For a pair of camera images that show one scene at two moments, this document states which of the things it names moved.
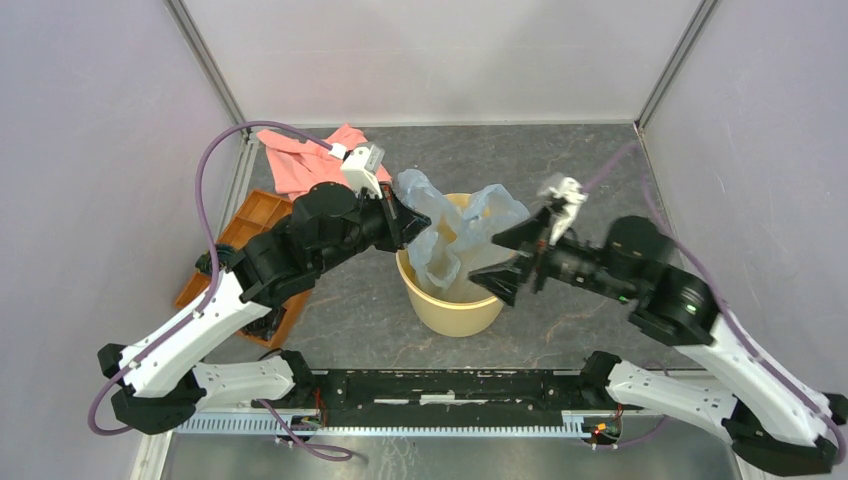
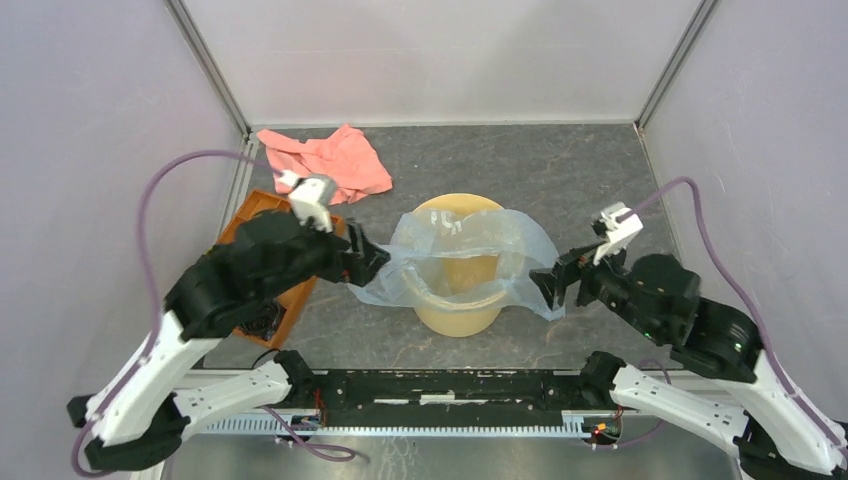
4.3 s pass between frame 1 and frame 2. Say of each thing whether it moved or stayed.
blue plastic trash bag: moved
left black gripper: moved
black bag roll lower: stayed
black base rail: stayed
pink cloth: stayed
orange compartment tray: stayed
